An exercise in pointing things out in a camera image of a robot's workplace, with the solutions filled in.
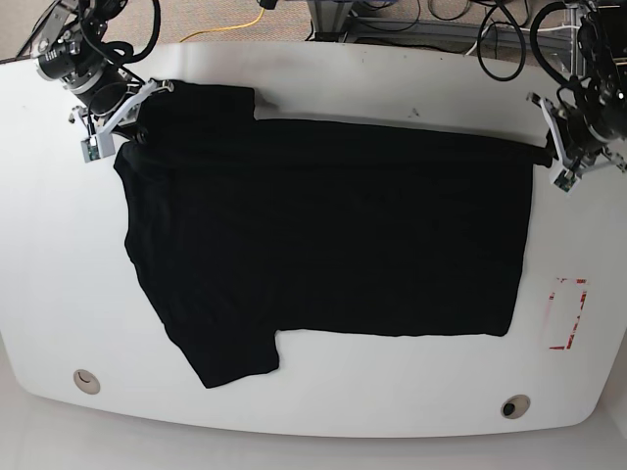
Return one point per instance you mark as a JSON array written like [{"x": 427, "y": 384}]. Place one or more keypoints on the aluminium frame stand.
[{"x": 448, "y": 27}]

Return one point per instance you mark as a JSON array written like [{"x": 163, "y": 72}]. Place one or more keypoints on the black t-shirt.
[{"x": 240, "y": 228}]

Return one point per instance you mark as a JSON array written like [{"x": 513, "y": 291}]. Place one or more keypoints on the right table cable grommet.
[{"x": 515, "y": 407}]

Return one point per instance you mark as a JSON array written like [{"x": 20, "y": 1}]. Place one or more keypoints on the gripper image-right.
[{"x": 580, "y": 140}]

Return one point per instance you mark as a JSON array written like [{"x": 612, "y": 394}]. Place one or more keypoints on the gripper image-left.
[{"x": 114, "y": 109}]

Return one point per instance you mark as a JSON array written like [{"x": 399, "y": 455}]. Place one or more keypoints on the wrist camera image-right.
[{"x": 566, "y": 180}]

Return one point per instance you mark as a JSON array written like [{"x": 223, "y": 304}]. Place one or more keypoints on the red tape rectangle marking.
[{"x": 564, "y": 310}]

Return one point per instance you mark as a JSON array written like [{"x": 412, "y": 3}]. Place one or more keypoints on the table cable grommet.
[
  {"x": 86, "y": 382},
  {"x": 515, "y": 407}
]

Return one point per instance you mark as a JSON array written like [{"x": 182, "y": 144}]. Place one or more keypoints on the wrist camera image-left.
[{"x": 97, "y": 148}]

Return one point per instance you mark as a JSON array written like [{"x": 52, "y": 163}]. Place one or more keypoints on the left table cable grommet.
[{"x": 86, "y": 382}]

